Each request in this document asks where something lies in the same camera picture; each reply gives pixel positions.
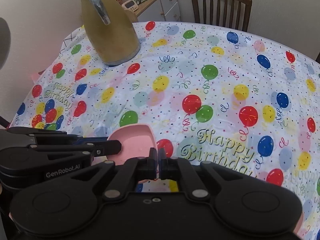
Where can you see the wooden top side cabinet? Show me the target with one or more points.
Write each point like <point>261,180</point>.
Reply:
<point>156,10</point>

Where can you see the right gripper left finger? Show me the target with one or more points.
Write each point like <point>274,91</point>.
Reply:
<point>115,181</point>

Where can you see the pink heart-shaped bowl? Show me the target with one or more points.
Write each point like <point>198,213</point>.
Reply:
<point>138,154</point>

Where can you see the balloon pattern tablecloth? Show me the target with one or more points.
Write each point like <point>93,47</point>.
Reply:
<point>208,93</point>

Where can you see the gold thermos jug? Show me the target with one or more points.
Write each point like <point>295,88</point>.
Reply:
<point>110,31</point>

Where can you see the brown wooden chair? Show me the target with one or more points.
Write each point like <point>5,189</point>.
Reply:
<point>234,14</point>

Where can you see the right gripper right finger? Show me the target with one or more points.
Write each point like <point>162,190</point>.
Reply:
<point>198,182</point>

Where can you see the white digital clock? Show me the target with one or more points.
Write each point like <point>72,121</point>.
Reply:
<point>130,5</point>

